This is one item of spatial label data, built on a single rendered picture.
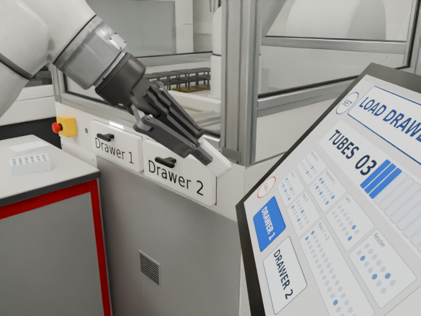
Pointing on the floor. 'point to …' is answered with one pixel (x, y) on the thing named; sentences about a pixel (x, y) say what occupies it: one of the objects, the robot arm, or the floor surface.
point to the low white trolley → (51, 237)
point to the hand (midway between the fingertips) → (210, 158)
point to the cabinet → (165, 247)
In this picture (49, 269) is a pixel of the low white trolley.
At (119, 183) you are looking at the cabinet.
